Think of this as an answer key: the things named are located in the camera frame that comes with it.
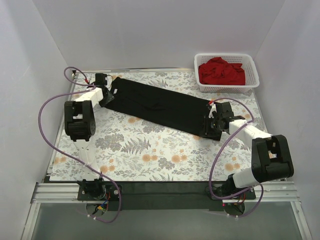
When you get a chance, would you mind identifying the black t-shirt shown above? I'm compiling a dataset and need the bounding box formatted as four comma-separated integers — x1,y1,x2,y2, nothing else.
105,77,209,136

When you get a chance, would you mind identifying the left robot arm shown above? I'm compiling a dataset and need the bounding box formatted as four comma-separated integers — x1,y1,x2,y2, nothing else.
64,73,114,200

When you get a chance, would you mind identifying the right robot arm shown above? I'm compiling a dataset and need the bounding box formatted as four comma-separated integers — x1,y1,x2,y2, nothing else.
200,101,294,200

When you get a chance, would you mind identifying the white plastic basket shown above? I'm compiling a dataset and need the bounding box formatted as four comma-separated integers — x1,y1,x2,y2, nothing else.
194,53,260,94

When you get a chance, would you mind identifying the red t-shirt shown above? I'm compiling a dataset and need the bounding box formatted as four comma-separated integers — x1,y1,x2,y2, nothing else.
198,57,246,86

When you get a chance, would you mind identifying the floral table mat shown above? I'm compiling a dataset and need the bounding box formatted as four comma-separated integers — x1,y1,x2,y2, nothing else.
48,71,281,182

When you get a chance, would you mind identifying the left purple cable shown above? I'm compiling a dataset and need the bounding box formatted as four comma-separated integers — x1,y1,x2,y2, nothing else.
37,66,123,224

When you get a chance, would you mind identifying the purple cable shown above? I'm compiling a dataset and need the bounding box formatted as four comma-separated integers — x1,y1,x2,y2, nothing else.
208,97,264,218
37,66,123,224

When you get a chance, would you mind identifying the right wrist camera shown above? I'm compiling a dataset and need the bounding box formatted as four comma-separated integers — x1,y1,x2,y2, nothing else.
208,101,217,119

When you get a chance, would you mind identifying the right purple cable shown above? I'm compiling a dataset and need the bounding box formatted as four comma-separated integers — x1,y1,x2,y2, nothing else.
208,97,264,218

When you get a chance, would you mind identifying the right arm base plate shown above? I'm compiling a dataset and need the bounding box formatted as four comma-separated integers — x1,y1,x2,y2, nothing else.
211,184,256,200

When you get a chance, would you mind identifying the aluminium table frame rail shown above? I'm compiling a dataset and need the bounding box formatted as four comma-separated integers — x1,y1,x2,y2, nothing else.
21,66,312,240

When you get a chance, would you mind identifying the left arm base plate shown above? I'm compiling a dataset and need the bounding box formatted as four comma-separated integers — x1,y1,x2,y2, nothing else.
76,184,122,201

